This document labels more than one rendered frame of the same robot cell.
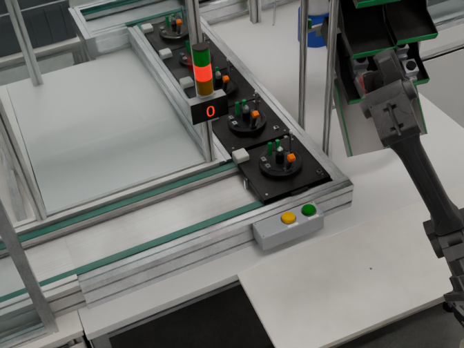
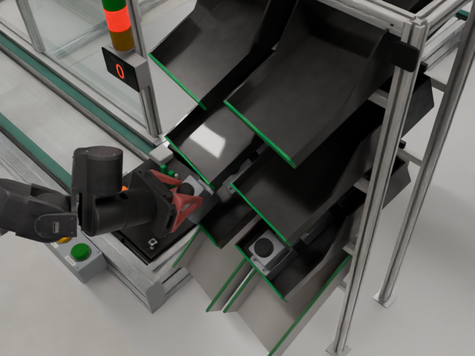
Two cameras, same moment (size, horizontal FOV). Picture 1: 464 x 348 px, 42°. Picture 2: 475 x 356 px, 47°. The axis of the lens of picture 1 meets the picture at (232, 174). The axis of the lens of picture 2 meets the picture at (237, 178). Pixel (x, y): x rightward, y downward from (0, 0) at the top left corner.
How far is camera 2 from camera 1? 1.72 m
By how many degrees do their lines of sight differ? 46
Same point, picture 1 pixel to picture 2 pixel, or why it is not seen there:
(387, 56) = (76, 154)
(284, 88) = not seen: hidden behind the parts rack
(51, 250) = (14, 76)
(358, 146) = (203, 271)
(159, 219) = (65, 131)
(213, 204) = not seen: hidden behind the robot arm
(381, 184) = (210, 343)
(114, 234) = (40, 107)
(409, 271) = not seen: outside the picture
